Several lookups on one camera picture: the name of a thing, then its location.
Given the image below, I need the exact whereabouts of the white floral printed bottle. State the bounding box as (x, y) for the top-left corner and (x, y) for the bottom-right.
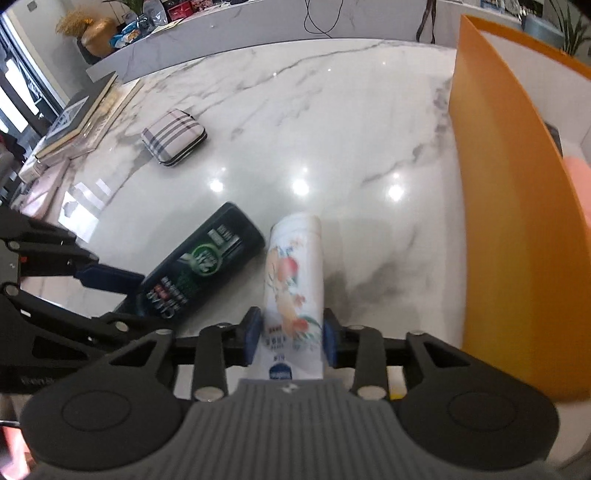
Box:
(250, 213), (325, 380)

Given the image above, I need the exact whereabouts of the black cable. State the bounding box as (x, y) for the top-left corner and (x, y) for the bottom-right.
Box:
(301, 0), (346, 39)

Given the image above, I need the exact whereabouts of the black hardcover book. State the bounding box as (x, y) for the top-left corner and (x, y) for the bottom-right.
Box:
(34, 72), (118, 159)

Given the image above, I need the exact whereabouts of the dark blue shampoo bottle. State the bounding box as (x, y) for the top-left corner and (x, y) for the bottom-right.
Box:
(115, 202), (264, 324)

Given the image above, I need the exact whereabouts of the pink book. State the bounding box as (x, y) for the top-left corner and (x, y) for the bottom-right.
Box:
(18, 160), (69, 220)

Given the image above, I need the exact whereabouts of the plaid zippered case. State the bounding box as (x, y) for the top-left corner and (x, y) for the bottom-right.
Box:
(141, 109), (207, 167)

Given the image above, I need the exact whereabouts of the pink cylindrical container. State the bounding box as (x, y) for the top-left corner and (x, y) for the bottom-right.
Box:
(564, 156), (591, 225)

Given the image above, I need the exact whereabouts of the golden vase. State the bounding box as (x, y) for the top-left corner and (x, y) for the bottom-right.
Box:
(81, 18), (118, 58)

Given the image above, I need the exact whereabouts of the orange storage box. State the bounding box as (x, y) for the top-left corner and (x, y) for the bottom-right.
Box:
(449, 15), (590, 402)

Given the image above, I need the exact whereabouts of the beige large book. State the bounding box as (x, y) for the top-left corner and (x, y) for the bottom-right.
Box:
(33, 77), (143, 163)

